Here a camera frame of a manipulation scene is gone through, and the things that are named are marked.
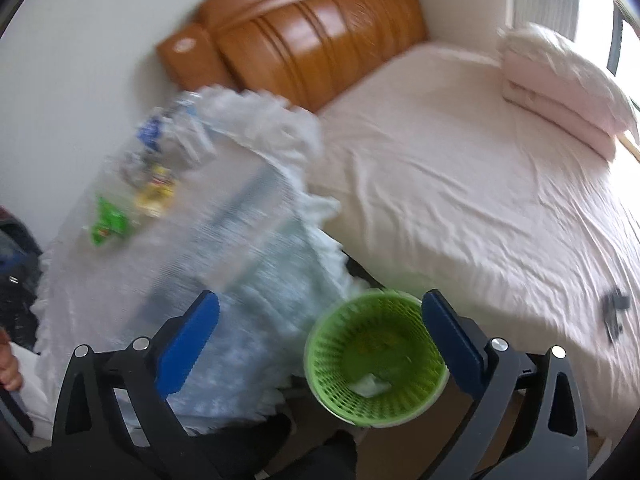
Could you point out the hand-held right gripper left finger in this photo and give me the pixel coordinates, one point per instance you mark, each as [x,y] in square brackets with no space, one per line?
[190,340]

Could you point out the blue white wrapper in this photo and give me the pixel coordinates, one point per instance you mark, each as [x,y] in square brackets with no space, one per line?
[150,130]

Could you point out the printed paper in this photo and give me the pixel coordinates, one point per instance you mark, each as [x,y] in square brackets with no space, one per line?
[187,132]

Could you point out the grey plastic clip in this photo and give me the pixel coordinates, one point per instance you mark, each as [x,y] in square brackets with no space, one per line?
[615,310]

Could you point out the wooden headboard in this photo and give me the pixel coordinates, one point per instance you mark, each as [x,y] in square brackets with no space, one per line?
[310,35]

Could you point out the light wooden board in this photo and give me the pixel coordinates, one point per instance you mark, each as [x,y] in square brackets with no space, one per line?
[631,146]

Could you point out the white paper scrap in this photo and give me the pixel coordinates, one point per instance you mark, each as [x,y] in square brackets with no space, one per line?
[372,386]

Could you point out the dark window frame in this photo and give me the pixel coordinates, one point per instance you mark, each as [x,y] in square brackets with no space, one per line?
[616,40]

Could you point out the person's left hand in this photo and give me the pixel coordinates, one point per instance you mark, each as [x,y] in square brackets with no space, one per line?
[10,367]

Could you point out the white pillow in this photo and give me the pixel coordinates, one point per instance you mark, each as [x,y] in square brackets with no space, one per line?
[575,70]

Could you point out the green plastic basket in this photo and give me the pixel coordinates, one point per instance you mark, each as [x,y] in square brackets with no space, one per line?
[327,360]

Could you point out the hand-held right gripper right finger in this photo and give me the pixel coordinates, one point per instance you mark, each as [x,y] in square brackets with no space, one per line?
[450,340]

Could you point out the folded pink blanket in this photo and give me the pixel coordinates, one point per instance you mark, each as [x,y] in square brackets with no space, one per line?
[545,105]

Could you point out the bed with pink sheet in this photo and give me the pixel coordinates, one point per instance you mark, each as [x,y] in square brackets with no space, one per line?
[450,185]

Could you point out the yellow wrapper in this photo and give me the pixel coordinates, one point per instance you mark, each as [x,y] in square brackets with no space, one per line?
[157,190]

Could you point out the green wrapper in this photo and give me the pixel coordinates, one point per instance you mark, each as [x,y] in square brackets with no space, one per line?
[107,222]

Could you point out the dark bag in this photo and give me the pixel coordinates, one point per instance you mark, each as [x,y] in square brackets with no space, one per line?
[17,280]

